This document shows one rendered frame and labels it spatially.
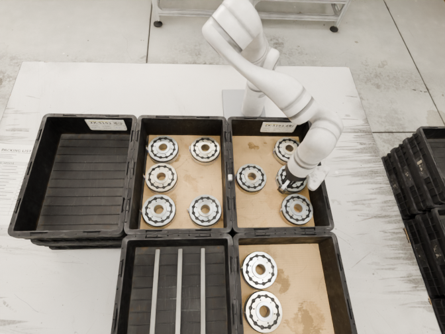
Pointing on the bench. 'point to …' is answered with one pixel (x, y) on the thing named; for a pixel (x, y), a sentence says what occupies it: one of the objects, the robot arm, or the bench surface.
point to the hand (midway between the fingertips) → (286, 184)
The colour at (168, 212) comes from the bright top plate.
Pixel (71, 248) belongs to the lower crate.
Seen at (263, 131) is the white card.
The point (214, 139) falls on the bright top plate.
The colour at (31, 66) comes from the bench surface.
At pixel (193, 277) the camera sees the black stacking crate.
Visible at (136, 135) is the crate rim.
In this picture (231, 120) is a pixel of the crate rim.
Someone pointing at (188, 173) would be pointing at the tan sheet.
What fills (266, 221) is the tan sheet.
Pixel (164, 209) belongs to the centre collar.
